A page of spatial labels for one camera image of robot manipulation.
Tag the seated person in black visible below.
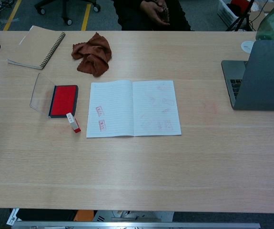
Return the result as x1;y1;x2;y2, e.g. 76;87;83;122
112;0;192;31

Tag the aluminium rail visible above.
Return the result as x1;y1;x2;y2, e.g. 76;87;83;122
11;222;261;229

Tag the black tripod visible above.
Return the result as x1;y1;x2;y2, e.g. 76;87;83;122
226;0;256;32

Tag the red ink pad clear lid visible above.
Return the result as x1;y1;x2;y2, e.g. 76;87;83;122
29;73;79;119

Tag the white printed sheet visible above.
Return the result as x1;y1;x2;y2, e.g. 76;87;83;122
6;208;20;226

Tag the open lined notebook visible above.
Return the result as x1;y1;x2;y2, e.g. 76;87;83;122
86;80;182;138

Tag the white round desk grommet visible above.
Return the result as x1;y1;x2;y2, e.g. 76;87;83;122
241;40;255;53

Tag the kraft spiral notebook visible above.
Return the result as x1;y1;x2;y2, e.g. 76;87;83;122
7;25;66;71

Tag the orange object under table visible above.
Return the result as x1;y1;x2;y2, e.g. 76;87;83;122
74;209;94;222

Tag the green translucent plastic bottle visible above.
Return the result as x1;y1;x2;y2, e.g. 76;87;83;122
255;0;274;41

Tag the black office chair base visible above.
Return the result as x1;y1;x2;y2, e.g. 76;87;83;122
34;0;101;26

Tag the grey laptop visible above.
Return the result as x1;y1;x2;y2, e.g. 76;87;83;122
221;40;274;111

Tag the brown crumpled cloth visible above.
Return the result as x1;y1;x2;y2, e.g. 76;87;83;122
71;31;112;78

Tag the brown bead string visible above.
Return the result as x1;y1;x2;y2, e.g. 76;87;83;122
159;7;171;24

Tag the red object in basket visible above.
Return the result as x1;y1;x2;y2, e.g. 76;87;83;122
231;0;249;11

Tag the white plastic basket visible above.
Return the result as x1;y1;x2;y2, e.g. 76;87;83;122
217;0;240;27

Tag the cardboard box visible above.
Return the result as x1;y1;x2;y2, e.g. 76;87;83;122
247;2;274;31

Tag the small red white stamp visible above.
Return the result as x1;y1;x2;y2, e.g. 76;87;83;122
66;112;82;134

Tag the grey equipment under table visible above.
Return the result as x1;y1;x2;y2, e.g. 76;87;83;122
93;210;175;222

